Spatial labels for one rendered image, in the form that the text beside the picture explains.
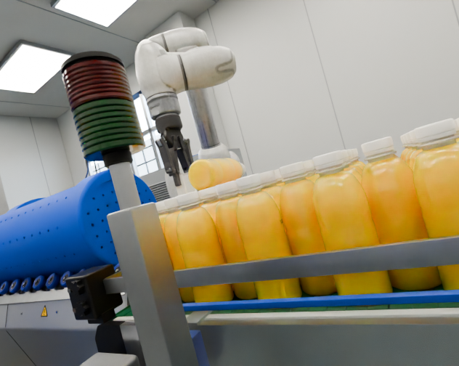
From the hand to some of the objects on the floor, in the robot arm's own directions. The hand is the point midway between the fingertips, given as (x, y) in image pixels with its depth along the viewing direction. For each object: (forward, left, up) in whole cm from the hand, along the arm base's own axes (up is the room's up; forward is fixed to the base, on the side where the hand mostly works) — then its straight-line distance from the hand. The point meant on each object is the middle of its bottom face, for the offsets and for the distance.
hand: (185, 185), depth 83 cm
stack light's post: (+42, +26, -115) cm, 125 cm away
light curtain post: (-6, -168, -106) cm, 198 cm away
